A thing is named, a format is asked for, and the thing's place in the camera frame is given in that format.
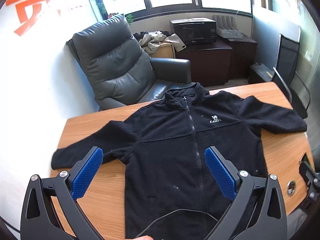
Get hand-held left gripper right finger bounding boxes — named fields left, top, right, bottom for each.
left=204, top=146, right=287, bottom=240

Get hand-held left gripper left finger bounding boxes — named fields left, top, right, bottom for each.
left=20, top=146, right=110, bottom=240

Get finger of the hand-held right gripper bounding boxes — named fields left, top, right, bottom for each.
left=299, top=160, right=320, bottom=212

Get black fleece zip jacket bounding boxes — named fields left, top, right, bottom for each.
left=51, top=82, right=307, bottom=240

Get pile of beige clothes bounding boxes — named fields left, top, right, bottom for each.
left=132, top=30, right=187, bottom=54

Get silver desk grommet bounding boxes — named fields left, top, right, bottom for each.
left=286, top=180, right=297, bottom=196

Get person's grey jeans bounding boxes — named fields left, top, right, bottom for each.
left=285, top=205, right=313, bottom=233

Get dark storage box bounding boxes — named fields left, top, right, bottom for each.
left=249, top=63, right=274, bottom=84

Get grey leather armchair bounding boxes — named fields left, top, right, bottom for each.
left=66, top=14, right=192, bottom=110

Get dark wooden cabinet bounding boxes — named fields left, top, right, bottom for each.
left=221, top=34, right=258, bottom=80
left=175, top=39, right=232, bottom=87

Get black mesh office chair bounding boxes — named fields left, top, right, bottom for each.
left=272, top=34, right=312, bottom=119

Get light wooden cabinet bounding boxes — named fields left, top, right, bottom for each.
left=150, top=42, right=175, bottom=59

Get black microwave oven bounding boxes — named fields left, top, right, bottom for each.
left=169, top=17, right=217, bottom=46

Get grey file organiser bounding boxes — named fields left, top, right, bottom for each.
left=213, top=15, right=243, bottom=38

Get green potted plant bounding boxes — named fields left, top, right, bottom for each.
left=92, top=0, right=134, bottom=25

